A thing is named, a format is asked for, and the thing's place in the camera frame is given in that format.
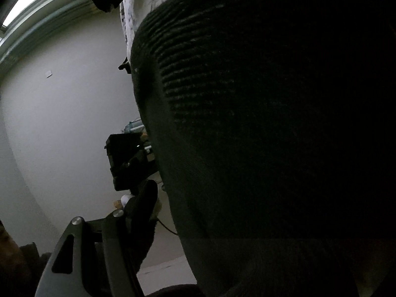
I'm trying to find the green rack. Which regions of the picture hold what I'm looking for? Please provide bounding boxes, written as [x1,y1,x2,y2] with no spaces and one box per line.
[122,118,152,153]

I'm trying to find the white gloved left hand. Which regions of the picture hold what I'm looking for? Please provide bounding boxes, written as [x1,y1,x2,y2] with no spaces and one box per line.
[121,194,134,207]

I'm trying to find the green left curtain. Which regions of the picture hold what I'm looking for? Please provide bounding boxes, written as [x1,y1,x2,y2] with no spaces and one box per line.
[1,0,101,79]

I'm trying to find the black striped sweater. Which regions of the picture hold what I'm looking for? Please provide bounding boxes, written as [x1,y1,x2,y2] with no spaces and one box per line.
[131,0,395,296]

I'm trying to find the black hanging garment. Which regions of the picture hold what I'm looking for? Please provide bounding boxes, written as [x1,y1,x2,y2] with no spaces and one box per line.
[118,57,132,75]

